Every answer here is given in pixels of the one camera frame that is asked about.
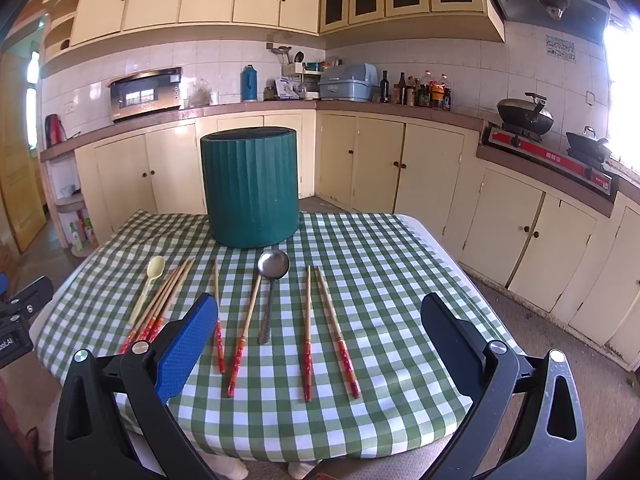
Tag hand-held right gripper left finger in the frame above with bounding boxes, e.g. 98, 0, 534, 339
52, 292, 221, 480

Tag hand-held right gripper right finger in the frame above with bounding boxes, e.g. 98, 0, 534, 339
420, 292, 587, 480

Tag cream plastic spoon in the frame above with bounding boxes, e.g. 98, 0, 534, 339
128, 255, 166, 326

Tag green checked tablecloth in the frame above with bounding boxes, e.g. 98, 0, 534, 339
30, 210, 522, 463

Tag plastic bottles on shelf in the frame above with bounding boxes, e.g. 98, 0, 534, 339
69, 209, 97, 254

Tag metal spoon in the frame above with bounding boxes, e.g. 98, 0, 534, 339
257, 249, 291, 345

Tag yellow wooden door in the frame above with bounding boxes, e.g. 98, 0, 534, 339
0, 49, 49, 254

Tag green ribbed utensil holder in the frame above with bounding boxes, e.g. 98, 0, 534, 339
200, 126, 301, 249

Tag cream lower kitchen cabinets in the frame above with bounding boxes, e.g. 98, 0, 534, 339
75, 110, 640, 372

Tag red electric kettle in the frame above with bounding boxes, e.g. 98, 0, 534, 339
45, 113, 68, 147

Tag red gas stove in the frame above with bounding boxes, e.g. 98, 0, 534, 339
486, 126, 621, 197

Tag black lidded pot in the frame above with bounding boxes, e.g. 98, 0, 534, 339
565, 126, 614, 164

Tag clear plastic bag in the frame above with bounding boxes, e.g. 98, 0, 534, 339
187, 78, 219, 109

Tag silver countertop oven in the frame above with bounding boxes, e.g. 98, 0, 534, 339
109, 67, 184, 124

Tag row of condiment bottles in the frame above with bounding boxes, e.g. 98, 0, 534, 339
390, 70, 454, 112

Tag blue thermos flask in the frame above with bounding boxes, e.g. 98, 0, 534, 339
242, 64, 259, 103

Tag grey-blue dish drainer box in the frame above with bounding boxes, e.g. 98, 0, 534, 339
318, 63, 379, 103

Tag black range hood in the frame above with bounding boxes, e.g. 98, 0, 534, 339
483, 0, 612, 45

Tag red-handled bamboo chopstick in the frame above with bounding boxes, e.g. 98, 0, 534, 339
154, 258, 196, 333
227, 275, 263, 398
213, 260, 227, 374
315, 266, 362, 400
146, 260, 190, 339
136, 264, 185, 342
303, 265, 314, 403
118, 269, 179, 355

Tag black wok with handle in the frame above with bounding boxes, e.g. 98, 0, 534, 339
496, 92, 555, 142

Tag wall utensil rack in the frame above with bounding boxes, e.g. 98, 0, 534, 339
270, 32, 307, 67

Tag blue wall sticker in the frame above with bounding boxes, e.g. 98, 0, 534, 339
544, 35, 577, 64

